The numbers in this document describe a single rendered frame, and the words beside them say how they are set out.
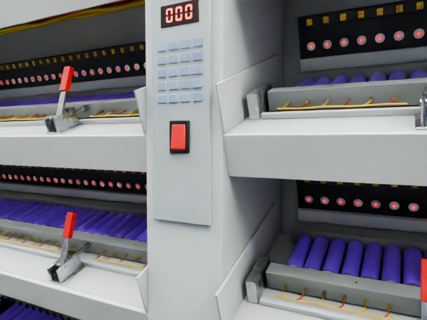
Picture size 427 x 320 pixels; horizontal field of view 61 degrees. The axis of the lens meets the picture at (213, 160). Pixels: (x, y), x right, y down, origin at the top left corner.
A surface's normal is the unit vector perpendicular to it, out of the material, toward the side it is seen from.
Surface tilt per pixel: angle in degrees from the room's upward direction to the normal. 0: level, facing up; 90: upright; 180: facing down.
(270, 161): 110
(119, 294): 20
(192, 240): 90
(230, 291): 90
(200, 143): 90
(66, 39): 90
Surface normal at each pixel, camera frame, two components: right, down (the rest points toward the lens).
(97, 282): -0.15, -0.92
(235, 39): 0.88, 0.03
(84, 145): -0.44, 0.38
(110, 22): -0.47, 0.04
